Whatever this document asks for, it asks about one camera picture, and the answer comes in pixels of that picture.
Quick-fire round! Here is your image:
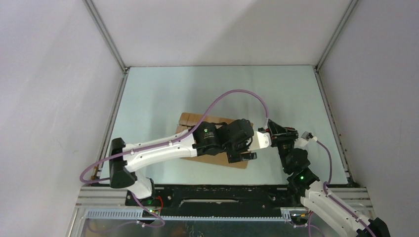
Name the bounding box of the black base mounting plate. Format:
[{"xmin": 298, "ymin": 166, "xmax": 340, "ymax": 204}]
[{"xmin": 126, "ymin": 184, "xmax": 309, "ymax": 208}]

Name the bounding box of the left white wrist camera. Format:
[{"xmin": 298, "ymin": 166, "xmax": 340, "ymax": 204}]
[{"xmin": 248, "ymin": 131, "xmax": 272, "ymax": 151}]

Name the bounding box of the small circuit board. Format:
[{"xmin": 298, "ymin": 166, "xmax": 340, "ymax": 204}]
[
  {"xmin": 291, "ymin": 213, "xmax": 309, "ymax": 222},
  {"xmin": 142, "ymin": 210, "xmax": 160, "ymax": 218}
]

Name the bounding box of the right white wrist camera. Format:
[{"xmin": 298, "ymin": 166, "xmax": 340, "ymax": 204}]
[{"xmin": 295, "ymin": 131, "xmax": 318, "ymax": 147}]

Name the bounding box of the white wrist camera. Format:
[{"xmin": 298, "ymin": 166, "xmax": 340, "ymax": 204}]
[
  {"xmin": 295, "ymin": 131, "xmax": 318, "ymax": 147},
  {"xmin": 248, "ymin": 131, "xmax": 272, "ymax": 151}
]

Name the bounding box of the aluminium frame rail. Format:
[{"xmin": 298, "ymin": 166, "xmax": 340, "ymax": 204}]
[{"xmin": 82, "ymin": 0, "xmax": 128, "ymax": 74}]

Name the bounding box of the grey slotted cable duct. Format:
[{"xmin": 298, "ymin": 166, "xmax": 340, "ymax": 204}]
[{"xmin": 86, "ymin": 208, "xmax": 291, "ymax": 221}]

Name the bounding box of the brown cardboard express box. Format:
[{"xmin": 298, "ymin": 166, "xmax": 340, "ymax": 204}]
[{"xmin": 183, "ymin": 116, "xmax": 254, "ymax": 169}]

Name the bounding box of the right small circuit board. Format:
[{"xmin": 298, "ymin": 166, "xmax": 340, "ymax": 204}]
[{"xmin": 291, "ymin": 213, "xmax": 309, "ymax": 222}]

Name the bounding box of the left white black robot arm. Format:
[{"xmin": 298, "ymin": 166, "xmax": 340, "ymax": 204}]
[{"xmin": 109, "ymin": 119, "xmax": 257, "ymax": 206}]

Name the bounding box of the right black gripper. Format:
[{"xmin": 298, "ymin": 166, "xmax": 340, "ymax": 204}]
[{"xmin": 264, "ymin": 119, "xmax": 298, "ymax": 172}]

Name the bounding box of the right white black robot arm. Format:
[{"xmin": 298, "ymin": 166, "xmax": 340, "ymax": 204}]
[{"xmin": 265, "ymin": 119, "xmax": 390, "ymax": 237}]

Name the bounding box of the left small circuit board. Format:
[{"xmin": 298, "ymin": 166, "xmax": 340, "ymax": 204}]
[{"xmin": 142, "ymin": 210, "xmax": 160, "ymax": 218}]

